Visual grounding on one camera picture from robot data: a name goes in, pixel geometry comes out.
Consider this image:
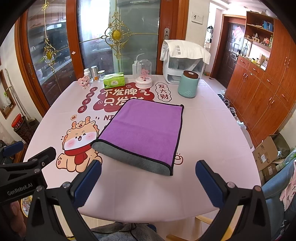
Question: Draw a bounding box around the purple grey microfibre towel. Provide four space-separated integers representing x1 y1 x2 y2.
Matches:
91 99 184 176

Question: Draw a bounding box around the left human hand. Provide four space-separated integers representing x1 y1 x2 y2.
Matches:
1 201 26 240

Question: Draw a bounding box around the red lidded woven basket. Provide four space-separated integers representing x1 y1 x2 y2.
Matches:
11 113 34 144

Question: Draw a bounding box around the cardboard box on floor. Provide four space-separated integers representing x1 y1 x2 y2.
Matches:
252 135 280 186

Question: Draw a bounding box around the pink block pig figurine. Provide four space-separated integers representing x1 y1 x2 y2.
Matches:
77 75 91 89

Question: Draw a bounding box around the white pill bottle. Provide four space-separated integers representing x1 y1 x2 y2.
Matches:
84 68 92 82

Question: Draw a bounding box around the small clear glass jar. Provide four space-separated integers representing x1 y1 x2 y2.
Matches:
98 70 105 82

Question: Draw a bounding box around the metal tin with orange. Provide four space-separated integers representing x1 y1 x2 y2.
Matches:
90 65 99 81

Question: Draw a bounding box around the green tissue pack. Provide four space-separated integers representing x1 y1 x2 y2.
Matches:
103 72 125 89

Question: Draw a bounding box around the glass sliding door gold ornament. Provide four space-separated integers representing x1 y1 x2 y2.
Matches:
15 1 189 115

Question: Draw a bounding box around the glass dome pink ornament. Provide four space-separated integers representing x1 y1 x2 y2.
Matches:
135 59 152 89

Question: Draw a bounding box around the white squeeze wash bottle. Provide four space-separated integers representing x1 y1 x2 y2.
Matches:
132 53 144 79

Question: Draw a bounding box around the white countertop appliance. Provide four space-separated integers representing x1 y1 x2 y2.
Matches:
163 54 206 84

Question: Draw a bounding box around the teal ceramic jar brown lid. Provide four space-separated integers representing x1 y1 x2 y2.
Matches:
178 70 200 98

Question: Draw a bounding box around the white cloth on appliance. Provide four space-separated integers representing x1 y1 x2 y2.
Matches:
160 40 211 65

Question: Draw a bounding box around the dark wooden entrance door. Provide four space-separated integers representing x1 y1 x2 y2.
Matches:
210 14 246 87

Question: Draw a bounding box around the wooden chair frame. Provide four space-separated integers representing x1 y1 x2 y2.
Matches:
165 215 234 241

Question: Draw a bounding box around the wooden cabinet wall unit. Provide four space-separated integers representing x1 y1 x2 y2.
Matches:
225 11 295 146

